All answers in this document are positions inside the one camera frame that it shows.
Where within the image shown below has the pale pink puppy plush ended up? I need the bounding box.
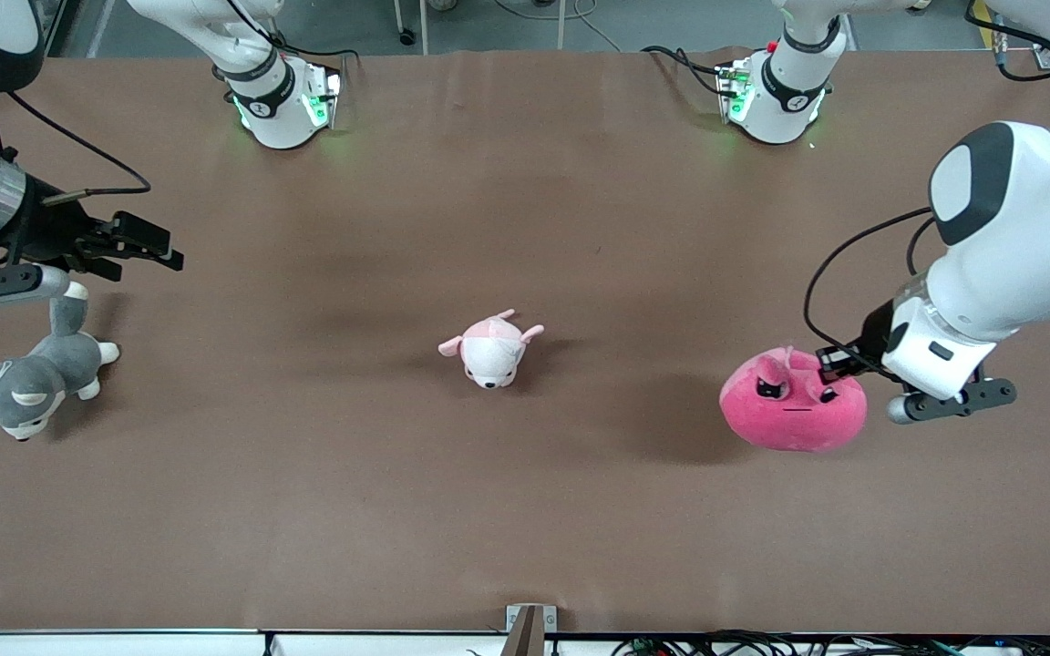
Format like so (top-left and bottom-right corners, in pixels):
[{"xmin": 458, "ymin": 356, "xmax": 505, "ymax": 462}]
[{"xmin": 437, "ymin": 309, "xmax": 545, "ymax": 390}]

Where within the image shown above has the black right base cable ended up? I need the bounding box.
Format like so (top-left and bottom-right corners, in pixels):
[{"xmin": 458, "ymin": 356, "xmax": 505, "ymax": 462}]
[{"xmin": 224, "ymin": 0, "xmax": 362, "ymax": 69}]

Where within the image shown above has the black base cable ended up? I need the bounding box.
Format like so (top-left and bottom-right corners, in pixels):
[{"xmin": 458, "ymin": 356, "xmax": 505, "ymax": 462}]
[
  {"xmin": 642, "ymin": 46, "xmax": 728, "ymax": 97},
  {"xmin": 224, "ymin": 0, "xmax": 362, "ymax": 69}
]

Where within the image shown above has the white table edge rail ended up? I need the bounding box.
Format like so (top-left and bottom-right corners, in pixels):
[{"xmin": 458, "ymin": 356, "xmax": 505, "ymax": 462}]
[{"xmin": 0, "ymin": 629, "xmax": 1050, "ymax": 656}]

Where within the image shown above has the round pink plush toy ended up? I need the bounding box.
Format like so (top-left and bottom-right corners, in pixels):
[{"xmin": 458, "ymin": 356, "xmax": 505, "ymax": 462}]
[{"xmin": 718, "ymin": 344, "xmax": 869, "ymax": 454}]

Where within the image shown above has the brown table cover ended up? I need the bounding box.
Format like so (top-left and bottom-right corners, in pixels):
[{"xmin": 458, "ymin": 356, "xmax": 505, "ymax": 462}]
[{"xmin": 0, "ymin": 47, "xmax": 1050, "ymax": 636}]

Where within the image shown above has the black left base cable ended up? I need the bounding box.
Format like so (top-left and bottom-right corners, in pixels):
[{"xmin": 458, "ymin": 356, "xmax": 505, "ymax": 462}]
[{"xmin": 642, "ymin": 46, "xmax": 728, "ymax": 97}]

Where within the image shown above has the grey husky plush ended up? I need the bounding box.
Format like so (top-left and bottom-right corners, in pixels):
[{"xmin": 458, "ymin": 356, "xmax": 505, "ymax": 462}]
[{"xmin": 0, "ymin": 281, "xmax": 121, "ymax": 443}]

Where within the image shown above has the metal table bracket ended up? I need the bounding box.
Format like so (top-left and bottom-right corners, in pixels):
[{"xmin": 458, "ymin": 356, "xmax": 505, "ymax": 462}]
[{"xmin": 506, "ymin": 604, "xmax": 558, "ymax": 635}]

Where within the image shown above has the black cable bundle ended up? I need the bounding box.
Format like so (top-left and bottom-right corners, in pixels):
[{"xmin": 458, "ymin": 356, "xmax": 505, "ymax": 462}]
[{"xmin": 612, "ymin": 630, "xmax": 1050, "ymax": 656}]

